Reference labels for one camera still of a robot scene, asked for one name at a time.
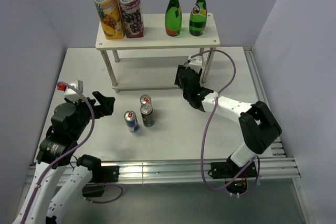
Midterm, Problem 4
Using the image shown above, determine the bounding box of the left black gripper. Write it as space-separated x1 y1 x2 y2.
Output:
65 90 114 138

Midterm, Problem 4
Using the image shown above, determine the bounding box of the blue red bull can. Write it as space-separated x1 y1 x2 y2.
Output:
124 111 139 132

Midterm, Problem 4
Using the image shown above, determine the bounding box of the black energy can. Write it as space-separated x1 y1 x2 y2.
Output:
140 103 154 127
183 61 190 68

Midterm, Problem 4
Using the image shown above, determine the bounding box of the green bottle with label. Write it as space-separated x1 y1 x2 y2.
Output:
189 0 207 36

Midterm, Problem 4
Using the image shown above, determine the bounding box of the plain green glass bottle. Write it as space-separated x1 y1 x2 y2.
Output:
165 0 182 37

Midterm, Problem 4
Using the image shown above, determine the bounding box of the black energy can front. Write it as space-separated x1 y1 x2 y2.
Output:
183 61 190 68

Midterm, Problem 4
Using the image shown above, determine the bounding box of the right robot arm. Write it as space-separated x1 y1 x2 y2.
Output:
175 65 282 177

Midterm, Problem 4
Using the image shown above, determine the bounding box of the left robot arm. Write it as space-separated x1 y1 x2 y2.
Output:
14 91 115 223

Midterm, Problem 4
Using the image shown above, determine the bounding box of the white two-tier shelf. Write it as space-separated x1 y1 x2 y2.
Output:
96 13 220 92

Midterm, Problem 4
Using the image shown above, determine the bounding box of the red bull can rear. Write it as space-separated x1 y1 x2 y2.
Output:
140 94 152 105

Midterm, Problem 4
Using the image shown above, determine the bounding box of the grape juice carton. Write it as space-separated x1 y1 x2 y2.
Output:
118 0 144 38

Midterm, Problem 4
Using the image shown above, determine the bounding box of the pineapple juice carton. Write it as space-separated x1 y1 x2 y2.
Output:
94 0 124 39

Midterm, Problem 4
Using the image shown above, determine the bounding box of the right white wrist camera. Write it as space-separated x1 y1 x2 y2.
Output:
187 56 205 71

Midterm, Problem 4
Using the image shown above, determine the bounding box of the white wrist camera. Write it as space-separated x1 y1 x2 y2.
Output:
57 80 83 102
187 56 205 71

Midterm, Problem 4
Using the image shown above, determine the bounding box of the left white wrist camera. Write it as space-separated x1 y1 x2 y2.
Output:
57 80 83 102

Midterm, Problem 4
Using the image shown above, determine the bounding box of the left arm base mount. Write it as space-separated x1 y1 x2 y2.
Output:
82 166 119 198

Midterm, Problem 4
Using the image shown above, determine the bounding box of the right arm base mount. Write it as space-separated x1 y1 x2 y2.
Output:
208 161 260 197

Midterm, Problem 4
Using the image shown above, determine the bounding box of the aluminium right rail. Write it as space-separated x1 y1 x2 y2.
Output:
243 47 287 158

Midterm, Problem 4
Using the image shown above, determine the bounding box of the aluminium rail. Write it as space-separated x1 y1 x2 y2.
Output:
243 47 287 158
26 155 301 185

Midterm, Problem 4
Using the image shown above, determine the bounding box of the aluminium front rail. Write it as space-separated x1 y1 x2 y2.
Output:
26 155 301 185

